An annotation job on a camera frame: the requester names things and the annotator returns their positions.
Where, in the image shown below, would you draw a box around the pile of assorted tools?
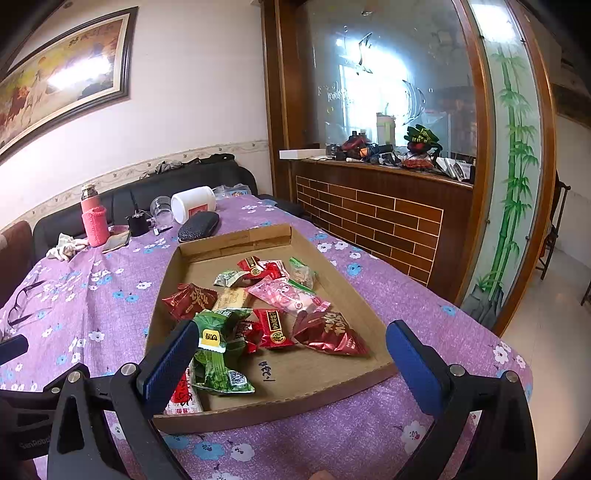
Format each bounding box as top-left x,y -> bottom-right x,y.
325,124 -> 476,181

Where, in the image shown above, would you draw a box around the bamboo print glass panel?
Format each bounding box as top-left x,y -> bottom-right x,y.
462,0 -> 546,324

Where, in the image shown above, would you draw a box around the brown armchair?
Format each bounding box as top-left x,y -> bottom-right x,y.
0,220 -> 33,305

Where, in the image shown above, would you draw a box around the dark clothes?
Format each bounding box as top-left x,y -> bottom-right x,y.
185,154 -> 236,166

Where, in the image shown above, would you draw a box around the clear plastic cup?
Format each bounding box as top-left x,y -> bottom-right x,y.
150,195 -> 174,224

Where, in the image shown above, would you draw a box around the purple floral tablecloth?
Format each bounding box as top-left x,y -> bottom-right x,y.
0,193 -> 534,480

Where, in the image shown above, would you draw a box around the framed horse painting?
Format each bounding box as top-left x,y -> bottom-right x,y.
0,7 -> 139,164

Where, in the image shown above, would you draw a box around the clear green snack packet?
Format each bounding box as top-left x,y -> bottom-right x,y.
288,257 -> 318,291

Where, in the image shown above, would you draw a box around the dark wooden chair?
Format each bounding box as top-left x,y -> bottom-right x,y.
538,171 -> 571,280

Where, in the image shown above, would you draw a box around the small dark red packet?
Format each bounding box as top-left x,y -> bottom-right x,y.
232,320 -> 262,354

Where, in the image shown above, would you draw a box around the grey cloth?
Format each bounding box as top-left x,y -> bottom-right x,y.
141,161 -> 185,180

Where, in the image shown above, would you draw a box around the wooden glass partition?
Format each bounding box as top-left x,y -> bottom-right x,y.
261,0 -> 557,337

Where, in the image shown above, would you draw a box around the purple eyeglasses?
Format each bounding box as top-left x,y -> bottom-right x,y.
7,279 -> 51,329

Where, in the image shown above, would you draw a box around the green packet with yellow label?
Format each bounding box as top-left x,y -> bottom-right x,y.
191,308 -> 254,358

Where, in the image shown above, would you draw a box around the cardboard box tray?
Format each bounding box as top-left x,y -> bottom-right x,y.
145,223 -> 398,435

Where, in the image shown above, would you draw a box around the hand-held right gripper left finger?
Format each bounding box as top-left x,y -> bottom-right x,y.
46,319 -> 200,480

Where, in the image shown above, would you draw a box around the black sofa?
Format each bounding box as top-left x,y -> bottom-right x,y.
33,161 -> 305,250

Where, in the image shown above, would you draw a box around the white gloves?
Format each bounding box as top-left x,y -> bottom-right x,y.
45,233 -> 90,263

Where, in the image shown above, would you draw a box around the tan biscuit packet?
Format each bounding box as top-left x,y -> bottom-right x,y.
212,287 -> 254,312

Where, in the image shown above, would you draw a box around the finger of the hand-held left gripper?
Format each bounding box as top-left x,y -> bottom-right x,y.
0,333 -> 29,366
0,363 -> 92,409

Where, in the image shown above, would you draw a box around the pink snack packet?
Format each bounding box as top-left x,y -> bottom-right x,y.
247,278 -> 332,317

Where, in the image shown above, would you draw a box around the dark red snack packet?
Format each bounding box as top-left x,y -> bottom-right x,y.
161,283 -> 219,322
291,310 -> 371,357

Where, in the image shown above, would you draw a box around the small black cup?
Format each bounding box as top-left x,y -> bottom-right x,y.
127,189 -> 151,237

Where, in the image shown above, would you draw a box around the flat white box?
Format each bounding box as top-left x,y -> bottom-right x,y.
278,147 -> 331,162

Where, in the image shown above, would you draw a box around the flask with pink knit sleeve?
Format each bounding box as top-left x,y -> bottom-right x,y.
81,184 -> 112,247

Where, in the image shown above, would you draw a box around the grey green pouch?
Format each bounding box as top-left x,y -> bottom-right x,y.
102,231 -> 132,254

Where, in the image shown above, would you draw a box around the white plastic jar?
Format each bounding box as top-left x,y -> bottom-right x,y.
171,186 -> 218,221

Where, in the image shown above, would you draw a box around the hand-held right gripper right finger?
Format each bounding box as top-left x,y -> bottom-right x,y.
385,319 -> 539,480

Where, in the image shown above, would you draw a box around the black glasses case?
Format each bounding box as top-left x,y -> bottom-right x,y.
178,211 -> 220,242

